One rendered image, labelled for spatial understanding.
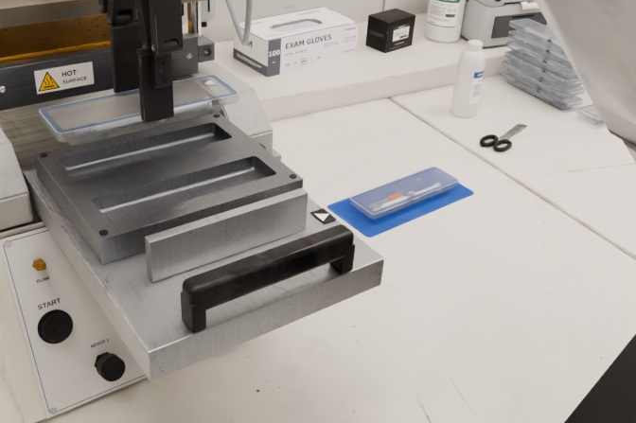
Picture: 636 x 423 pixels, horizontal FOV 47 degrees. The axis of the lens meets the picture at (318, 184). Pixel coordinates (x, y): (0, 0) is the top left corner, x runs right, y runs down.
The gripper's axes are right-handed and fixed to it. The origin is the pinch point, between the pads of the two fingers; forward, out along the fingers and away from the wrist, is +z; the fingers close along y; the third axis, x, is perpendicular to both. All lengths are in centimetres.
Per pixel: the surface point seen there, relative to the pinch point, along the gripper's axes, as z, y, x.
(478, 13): 21, -43, 97
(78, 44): 1.3, -13.0, -1.4
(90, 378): 29.3, 6.1, -10.1
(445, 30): 25, -47, 92
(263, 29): 21, -55, 49
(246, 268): 5.6, 24.0, -2.9
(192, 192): 8.8, 8.2, 0.8
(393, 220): 32, -3, 39
